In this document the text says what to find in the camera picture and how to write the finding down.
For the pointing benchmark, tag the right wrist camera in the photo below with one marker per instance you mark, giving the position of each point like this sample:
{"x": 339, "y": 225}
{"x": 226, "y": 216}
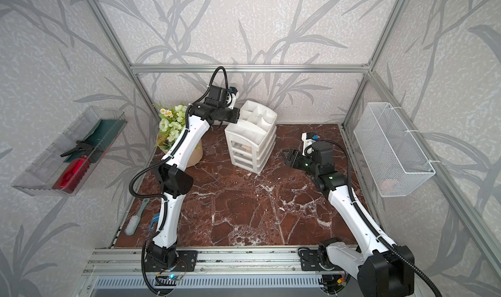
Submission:
{"x": 308, "y": 139}

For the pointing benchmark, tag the aluminium mounting rail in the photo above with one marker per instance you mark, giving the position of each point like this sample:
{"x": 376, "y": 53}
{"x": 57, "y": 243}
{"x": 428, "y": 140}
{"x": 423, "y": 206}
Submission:
{"x": 276, "y": 267}

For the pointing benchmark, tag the dark green cloth in tray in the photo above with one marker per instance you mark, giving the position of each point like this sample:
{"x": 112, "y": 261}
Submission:
{"x": 104, "y": 133}

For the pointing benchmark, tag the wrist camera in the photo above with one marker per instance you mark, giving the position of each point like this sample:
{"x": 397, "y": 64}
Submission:
{"x": 308, "y": 139}
{"x": 231, "y": 97}

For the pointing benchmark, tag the beige faceted flower pot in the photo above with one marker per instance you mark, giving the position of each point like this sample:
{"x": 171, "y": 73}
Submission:
{"x": 191, "y": 156}

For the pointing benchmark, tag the white plastic drawer organizer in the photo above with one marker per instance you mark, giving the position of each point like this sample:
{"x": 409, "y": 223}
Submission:
{"x": 255, "y": 128}

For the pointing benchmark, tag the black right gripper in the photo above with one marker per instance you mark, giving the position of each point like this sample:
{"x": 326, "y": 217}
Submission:
{"x": 293, "y": 153}

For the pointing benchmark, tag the clear wall-mounted plastic tray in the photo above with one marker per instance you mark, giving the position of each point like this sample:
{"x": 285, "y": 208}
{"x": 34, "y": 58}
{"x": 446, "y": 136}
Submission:
{"x": 62, "y": 169}

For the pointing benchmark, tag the postcards in lower drawer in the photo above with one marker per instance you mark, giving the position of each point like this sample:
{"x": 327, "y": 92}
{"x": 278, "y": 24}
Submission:
{"x": 242, "y": 149}

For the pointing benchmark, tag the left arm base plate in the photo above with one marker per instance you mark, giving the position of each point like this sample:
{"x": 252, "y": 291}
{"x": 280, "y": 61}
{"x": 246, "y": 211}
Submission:
{"x": 185, "y": 262}

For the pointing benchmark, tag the white wire mesh basket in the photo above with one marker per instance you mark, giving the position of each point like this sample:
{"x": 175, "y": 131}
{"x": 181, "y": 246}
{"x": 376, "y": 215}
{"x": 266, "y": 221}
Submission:
{"x": 395, "y": 160}

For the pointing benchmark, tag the artificial green white flowers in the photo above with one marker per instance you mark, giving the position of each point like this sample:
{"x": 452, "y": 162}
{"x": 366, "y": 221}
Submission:
{"x": 171, "y": 125}

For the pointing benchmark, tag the black clamp in tray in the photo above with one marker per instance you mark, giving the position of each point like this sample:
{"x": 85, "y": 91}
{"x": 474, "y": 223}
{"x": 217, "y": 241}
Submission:
{"x": 85, "y": 150}

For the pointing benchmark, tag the blue garden hand fork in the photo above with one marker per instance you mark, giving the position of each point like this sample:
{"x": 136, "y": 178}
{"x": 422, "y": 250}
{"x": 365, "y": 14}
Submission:
{"x": 154, "y": 220}

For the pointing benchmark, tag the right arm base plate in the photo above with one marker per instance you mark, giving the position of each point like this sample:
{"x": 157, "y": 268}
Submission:
{"x": 309, "y": 259}

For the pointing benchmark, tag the red brush in tray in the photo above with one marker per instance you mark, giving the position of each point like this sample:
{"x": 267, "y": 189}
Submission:
{"x": 72, "y": 175}

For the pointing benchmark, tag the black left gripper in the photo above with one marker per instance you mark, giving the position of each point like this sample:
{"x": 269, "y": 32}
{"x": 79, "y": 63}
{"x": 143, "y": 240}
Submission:
{"x": 236, "y": 114}

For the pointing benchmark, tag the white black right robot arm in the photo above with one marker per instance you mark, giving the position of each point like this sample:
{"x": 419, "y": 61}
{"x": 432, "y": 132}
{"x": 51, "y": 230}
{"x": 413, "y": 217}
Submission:
{"x": 380, "y": 266}

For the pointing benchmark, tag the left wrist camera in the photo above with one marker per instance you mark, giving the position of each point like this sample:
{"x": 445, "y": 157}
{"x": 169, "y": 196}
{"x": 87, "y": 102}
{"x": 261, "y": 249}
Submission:
{"x": 231, "y": 97}

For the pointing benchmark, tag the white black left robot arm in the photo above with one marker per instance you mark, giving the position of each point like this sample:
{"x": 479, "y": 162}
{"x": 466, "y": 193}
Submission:
{"x": 174, "y": 182}

